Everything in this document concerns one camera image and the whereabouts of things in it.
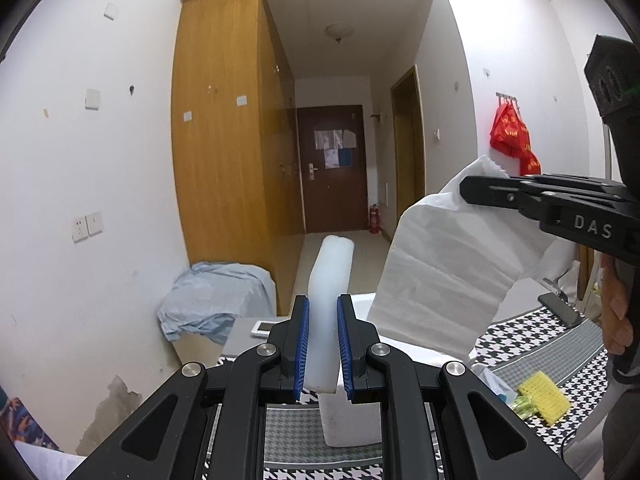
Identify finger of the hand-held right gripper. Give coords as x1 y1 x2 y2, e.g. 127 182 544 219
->
459 173 632 211

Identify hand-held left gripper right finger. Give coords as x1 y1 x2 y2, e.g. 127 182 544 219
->
336 294 581 480

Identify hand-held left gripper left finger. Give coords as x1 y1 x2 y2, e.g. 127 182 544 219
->
65 294 311 480

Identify white foam block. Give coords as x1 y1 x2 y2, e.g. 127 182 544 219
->
305 234 356 395

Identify person's right forearm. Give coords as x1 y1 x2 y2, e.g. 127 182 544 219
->
600 360 640 480

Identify person's right hand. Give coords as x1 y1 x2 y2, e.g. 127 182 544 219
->
600 254 636 357

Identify wooden sticks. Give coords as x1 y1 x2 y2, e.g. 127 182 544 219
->
577 245 598 311

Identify red plastic bag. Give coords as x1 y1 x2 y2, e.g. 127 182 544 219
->
517 150 542 177
490 101 530 158

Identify white textured block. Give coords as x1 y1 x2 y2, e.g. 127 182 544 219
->
320 385 382 447

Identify light blue cloth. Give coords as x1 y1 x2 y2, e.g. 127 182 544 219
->
157 261 275 345

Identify houndstooth blanket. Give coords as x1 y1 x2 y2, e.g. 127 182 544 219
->
205 305 621 480

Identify dark brown door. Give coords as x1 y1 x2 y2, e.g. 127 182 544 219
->
296 105 369 235

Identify yellow sponge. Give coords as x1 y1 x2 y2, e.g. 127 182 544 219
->
517 371 571 427

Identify green packet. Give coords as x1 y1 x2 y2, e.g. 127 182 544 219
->
512 395 539 419

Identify ceiling lamp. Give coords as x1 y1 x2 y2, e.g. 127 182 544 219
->
324 23 354 44

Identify wooden wardrobe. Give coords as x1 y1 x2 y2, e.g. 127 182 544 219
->
171 0 306 267

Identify colourful patterned cloth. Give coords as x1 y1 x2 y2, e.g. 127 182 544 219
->
0 394 62 455

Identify wooden side door frame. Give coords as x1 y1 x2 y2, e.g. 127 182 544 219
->
390 65 426 222

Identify black cable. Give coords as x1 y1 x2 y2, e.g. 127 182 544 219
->
559 427 603 463

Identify double wall switch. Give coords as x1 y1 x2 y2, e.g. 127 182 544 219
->
71 211 104 244

